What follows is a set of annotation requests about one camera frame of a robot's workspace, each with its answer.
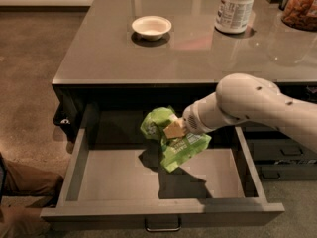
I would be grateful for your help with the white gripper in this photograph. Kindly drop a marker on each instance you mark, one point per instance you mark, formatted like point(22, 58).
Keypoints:
point(191, 119)

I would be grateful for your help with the green rice chip bag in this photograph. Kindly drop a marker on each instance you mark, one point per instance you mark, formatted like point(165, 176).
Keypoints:
point(175, 151)

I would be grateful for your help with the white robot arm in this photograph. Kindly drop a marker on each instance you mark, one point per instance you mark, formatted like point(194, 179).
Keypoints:
point(240, 98)

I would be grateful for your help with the open grey top drawer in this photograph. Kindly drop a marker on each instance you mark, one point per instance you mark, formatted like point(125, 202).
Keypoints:
point(115, 180)

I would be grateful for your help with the grey counter cabinet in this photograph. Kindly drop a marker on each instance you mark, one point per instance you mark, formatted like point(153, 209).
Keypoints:
point(110, 64)

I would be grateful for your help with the white paper bowl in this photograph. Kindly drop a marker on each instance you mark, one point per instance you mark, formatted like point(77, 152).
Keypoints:
point(151, 28)

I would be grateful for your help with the dark lower side drawers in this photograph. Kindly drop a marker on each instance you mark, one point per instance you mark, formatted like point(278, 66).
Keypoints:
point(277, 157)

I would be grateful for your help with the white wipes canister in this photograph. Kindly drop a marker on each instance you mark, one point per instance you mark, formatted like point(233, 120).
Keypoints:
point(233, 16)

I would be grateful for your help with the person leg in khaki trousers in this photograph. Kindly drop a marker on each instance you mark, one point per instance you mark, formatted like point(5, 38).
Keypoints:
point(22, 180)

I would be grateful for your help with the clear jar of snacks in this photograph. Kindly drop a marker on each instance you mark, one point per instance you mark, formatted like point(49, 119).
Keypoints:
point(301, 15)

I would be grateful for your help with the metal drawer handle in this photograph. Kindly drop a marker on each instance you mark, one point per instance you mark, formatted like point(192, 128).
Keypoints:
point(162, 224)

